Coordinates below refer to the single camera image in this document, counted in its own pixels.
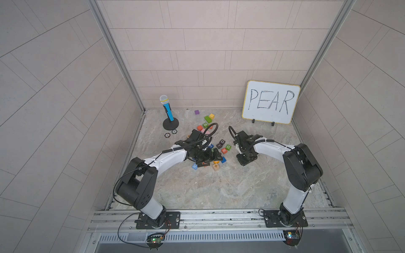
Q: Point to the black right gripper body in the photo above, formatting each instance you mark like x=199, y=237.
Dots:
x=243, y=156

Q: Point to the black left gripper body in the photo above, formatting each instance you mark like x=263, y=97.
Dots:
x=206, y=156

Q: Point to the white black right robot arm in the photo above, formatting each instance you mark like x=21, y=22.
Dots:
x=302, y=169

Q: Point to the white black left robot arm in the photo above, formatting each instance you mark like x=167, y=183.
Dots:
x=136, y=186

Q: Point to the tan plus block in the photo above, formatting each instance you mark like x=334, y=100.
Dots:
x=216, y=166

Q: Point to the green block at back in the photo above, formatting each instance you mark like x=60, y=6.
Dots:
x=208, y=119

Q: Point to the blue toy microphone on stand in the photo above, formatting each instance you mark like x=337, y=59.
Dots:
x=170, y=123

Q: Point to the yellow framed whiteboard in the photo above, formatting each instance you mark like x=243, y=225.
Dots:
x=270, y=102

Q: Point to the right circuit board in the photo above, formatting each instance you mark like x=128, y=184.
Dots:
x=292, y=237

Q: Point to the circuit board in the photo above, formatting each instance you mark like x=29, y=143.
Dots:
x=156, y=240
x=292, y=237

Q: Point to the left circuit board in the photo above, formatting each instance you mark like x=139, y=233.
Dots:
x=156, y=240

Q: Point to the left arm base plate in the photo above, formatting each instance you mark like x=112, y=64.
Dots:
x=167, y=220

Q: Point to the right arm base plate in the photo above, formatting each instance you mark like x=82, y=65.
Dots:
x=282, y=218

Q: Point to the aluminium rail frame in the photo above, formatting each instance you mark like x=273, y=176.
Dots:
x=218, y=225

